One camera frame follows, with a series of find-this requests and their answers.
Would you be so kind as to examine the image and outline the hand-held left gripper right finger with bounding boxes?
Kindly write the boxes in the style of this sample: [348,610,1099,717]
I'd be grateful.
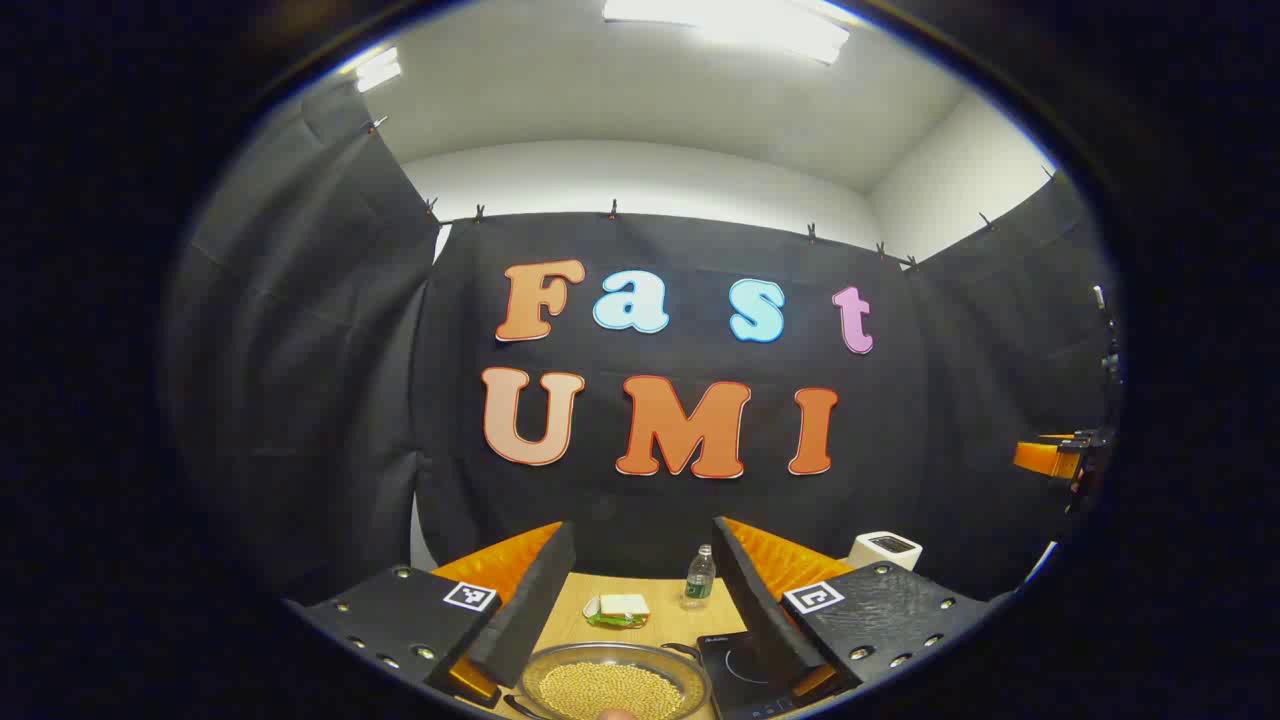
[712,517,1001,706]

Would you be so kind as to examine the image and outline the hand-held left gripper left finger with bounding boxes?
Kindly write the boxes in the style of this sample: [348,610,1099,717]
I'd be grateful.
[285,520,578,711]

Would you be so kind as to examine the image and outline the black induction cooktop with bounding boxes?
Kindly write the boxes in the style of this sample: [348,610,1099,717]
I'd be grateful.
[697,630,801,719]

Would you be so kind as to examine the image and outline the steel pot with black handle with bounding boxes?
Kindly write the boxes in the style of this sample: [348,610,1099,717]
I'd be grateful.
[500,640,713,720]

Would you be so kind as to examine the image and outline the clear plastic water bottle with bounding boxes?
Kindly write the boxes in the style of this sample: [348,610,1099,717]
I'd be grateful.
[683,544,717,611]

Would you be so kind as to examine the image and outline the sandwich with lettuce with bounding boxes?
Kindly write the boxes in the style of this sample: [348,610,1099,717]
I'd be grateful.
[586,594,651,629]

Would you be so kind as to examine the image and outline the pile of soybeans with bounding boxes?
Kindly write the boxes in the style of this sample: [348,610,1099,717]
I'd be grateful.
[538,662,687,720]

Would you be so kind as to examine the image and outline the black backdrop cloth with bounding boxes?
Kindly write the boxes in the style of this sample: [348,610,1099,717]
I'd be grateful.
[165,85,1126,611]

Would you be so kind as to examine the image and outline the white toaster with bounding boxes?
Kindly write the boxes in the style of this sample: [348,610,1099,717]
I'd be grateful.
[848,531,923,573]

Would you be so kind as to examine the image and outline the large ceiling light panel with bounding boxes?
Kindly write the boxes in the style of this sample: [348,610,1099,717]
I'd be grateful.
[603,0,851,66]

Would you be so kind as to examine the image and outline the small ceiling light panel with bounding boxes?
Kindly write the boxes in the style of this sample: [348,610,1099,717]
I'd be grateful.
[350,47,403,93]

